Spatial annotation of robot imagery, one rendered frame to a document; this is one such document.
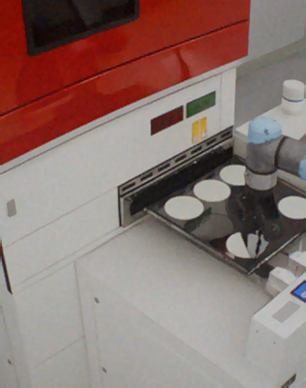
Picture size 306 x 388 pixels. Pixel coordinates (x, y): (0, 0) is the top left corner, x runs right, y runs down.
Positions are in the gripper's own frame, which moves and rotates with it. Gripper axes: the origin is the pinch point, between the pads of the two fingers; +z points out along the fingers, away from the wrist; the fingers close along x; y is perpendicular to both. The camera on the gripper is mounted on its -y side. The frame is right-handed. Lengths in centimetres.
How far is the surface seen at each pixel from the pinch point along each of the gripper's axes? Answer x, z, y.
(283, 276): -3.8, 0.5, -8.9
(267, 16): -141, 53, 281
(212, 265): 7.1, 9.3, 9.8
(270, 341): 8.4, -1.5, -28.3
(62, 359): 48, 43, 18
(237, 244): 2.1, 1.3, 6.8
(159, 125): 13.3, -18.3, 35.3
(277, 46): -154, 80, 288
